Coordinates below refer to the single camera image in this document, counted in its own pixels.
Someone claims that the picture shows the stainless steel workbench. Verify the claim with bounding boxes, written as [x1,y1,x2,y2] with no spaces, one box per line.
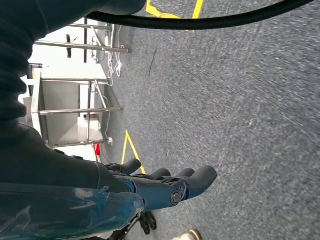
[29,64,124,149]

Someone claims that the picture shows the tan rounded object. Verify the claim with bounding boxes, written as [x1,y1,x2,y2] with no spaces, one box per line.
[171,229,203,240]

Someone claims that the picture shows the white plug with cable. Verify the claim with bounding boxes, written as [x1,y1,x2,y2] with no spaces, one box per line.
[103,96,114,147]

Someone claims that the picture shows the white hanging cables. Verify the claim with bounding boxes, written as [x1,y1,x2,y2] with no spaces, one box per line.
[103,25,124,88]

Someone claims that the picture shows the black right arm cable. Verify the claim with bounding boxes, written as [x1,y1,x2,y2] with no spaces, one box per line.
[86,0,315,31]

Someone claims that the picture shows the steel frame table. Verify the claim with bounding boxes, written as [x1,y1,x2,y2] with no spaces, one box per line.
[33,22,130,55]

